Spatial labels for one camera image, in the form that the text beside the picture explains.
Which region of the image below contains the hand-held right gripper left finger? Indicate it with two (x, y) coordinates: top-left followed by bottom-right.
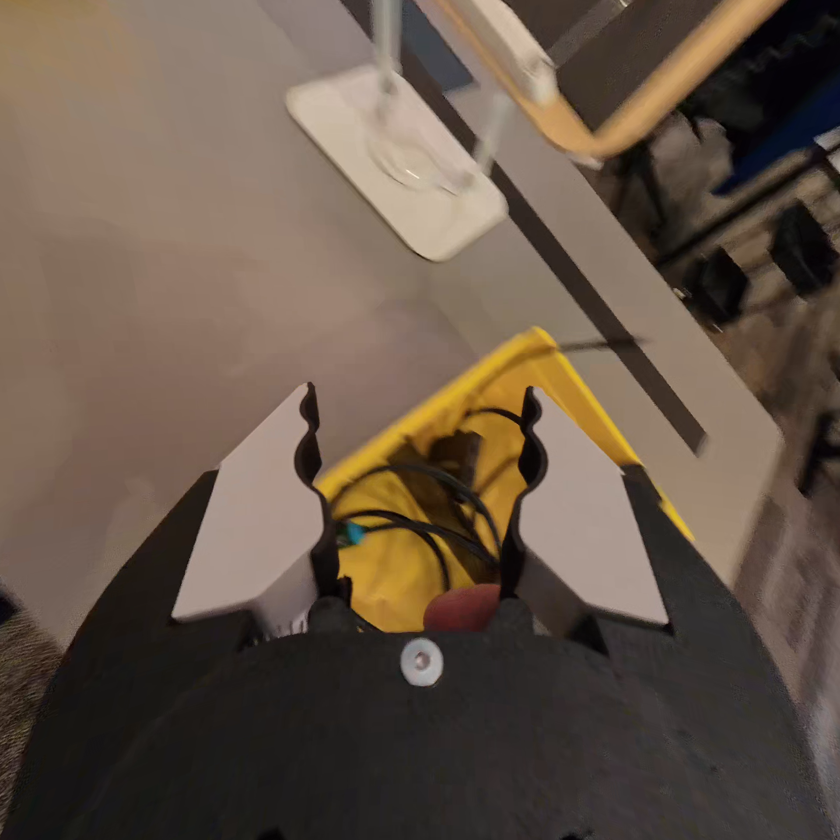
(171, 382), (342, 624)

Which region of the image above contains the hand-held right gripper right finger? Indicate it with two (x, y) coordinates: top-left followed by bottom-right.
(500, 386), (672, 632)

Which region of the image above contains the black HDMI switch box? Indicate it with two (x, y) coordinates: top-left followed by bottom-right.
(427, 430), (485, 480)

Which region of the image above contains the black switch pigtail cable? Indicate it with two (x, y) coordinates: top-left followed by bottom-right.
(335, 462), (503, 592)

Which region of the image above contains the yellow plastic bin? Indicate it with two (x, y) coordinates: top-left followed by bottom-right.
(314, 327), (695, 634)

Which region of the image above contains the black chair base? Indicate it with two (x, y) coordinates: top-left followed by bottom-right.
(679, 202), (840, 328)

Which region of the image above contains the wooden book stand white base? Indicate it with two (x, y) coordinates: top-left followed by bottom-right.
(285, 0), (788, 263)

